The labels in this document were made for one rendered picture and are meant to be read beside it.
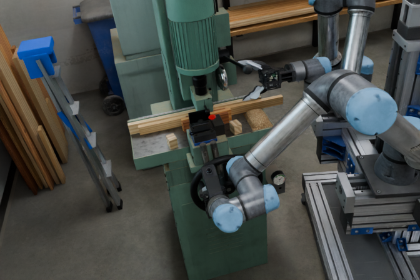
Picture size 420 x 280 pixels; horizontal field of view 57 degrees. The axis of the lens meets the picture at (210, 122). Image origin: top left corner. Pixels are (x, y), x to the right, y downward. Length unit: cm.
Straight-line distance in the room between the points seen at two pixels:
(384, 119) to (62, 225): 217
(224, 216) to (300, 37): 359
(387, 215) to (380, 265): 46
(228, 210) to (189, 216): 78
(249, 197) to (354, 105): 37
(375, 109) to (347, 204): 61
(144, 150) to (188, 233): 52
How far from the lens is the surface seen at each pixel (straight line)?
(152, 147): 162
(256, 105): 175
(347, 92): 107
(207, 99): 161
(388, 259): 211
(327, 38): 175
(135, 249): 245
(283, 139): 116
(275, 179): 174
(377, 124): 107
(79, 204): 285
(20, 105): 275
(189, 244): 198
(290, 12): 379
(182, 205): 178
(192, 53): 148
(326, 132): 196
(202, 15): 143
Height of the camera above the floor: 185
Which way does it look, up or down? 34 degrees down
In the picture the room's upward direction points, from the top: 7 degrees counter-clockwise
